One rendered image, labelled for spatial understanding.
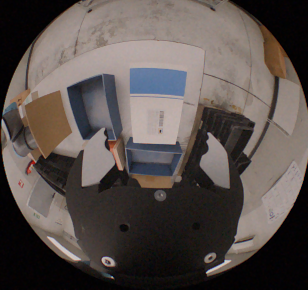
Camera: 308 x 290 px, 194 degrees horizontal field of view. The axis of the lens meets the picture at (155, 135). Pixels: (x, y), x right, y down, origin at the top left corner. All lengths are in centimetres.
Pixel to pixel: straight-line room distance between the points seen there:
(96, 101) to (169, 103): 25
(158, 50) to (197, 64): 13
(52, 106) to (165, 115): 45
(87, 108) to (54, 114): 17
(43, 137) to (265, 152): 302
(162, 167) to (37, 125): 56
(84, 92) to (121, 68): 16
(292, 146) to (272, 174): 77
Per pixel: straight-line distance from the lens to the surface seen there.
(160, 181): 51
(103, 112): 35
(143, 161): 44
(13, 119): 54
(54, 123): 47
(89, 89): 37
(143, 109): 21
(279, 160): 258
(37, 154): 85
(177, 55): 31
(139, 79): 20
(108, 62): 34
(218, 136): 77
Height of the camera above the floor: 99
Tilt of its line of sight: 58 degrees down
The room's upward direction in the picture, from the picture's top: 180 degrees clockwise
